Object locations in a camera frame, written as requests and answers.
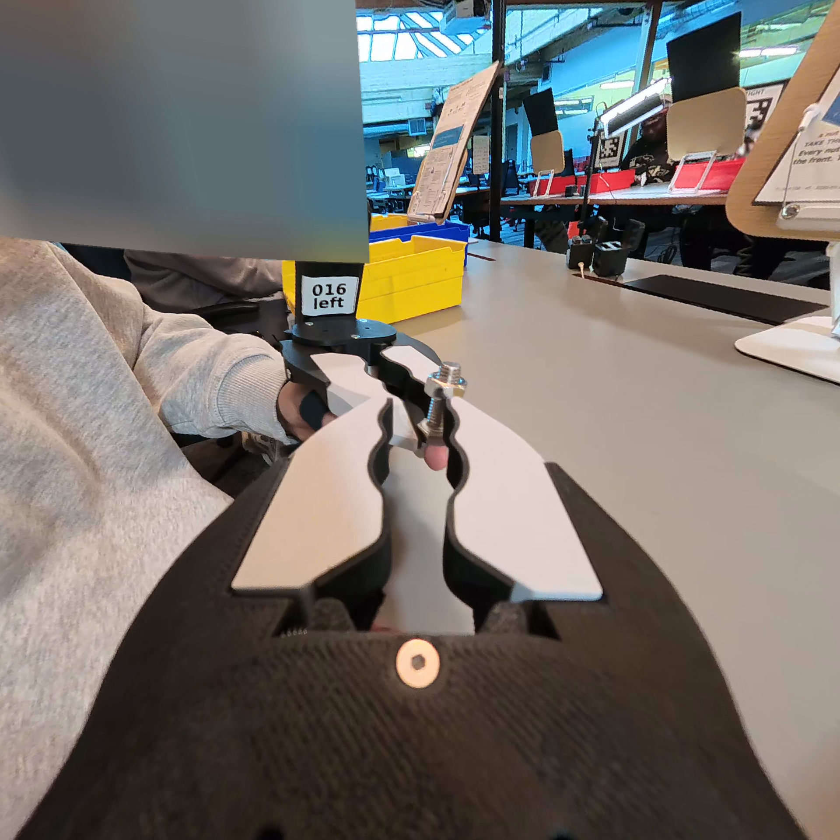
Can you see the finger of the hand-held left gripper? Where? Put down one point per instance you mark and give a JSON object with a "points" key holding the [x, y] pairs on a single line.
{"points": [[348, 384], [412, 356]]}

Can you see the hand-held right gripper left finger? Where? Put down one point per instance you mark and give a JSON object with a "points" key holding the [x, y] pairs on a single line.
{"points": [[315, 518]]}

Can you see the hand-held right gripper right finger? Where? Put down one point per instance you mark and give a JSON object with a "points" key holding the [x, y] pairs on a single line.
{"points": [[518, 525]]}

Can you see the silver hex nut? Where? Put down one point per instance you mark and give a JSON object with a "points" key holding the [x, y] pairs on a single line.
{"points": [[447, 386]]}

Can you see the silver hex bolt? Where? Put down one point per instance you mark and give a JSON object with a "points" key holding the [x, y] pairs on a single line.
{"points": [[436, 413]]}

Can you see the person's left forearm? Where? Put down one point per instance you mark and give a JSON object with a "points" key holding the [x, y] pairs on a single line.
{"points": [[216, 380]]}

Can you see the grey desk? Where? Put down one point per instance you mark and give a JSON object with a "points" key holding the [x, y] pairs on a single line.
{"points": [[656, 459]]}

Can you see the person's left hand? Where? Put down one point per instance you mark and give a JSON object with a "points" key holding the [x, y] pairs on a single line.
{"points": [[290, 410]]}

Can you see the yellow plastic bin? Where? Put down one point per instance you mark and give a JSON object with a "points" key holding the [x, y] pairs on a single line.
{"points": [[420, 275]]}

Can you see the blue plastic bin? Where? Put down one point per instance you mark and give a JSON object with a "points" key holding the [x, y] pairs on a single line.
{"points": [[433, 231]]}

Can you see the wooden instruction board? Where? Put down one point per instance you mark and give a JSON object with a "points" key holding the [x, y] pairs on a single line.
{"points": [[453, 131], [745, 216]]}

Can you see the person's grey sweatshirt torso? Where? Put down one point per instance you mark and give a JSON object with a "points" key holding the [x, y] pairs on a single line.
{"points": [[79, 525]]}

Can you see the small tan board on stand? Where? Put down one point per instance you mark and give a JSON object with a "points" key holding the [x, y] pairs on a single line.
{"points": [[547, 151]]}

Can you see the black support column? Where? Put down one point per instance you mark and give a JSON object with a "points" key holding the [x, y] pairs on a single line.
{"points": [[497, 118]]}

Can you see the red plastic bin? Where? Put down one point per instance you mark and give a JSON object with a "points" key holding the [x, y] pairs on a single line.
{"points": [[718, 177], [610, 182]]}

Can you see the wooden background table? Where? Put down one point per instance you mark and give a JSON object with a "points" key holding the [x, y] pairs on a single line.
{"points": [[623, 197]]}

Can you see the small black panel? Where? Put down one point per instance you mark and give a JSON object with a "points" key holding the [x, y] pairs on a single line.
{"points": [[540, 111]]}

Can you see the small fiducial marker tag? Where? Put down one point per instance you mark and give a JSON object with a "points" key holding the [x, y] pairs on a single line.
{"points": [[609, 151]]}

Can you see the black mat strip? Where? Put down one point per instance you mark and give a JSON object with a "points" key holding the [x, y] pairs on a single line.
{"points": [[722, 298]]}

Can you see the white board stand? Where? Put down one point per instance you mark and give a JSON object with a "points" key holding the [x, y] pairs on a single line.
{"points": [[787, 348]]}

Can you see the white light bar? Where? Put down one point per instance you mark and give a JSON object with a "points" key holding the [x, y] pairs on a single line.
{"points": [[633, 108]]}

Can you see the ceiling projector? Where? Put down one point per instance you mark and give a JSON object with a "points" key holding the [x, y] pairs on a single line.
{"points": [[463, 16]]}

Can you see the large tan board on stand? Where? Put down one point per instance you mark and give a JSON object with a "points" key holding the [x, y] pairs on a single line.
{"points": [[705, 123]]}

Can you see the large black panel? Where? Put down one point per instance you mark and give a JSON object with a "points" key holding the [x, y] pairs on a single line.
{"points": [[702, 59]]}

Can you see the large fiducial marker tag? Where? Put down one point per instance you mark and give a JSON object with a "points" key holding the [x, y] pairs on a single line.
{"points": [[764, 111]]}

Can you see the white instruction sheet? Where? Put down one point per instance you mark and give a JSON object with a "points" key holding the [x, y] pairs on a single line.
{"points": [[807, 157]]}

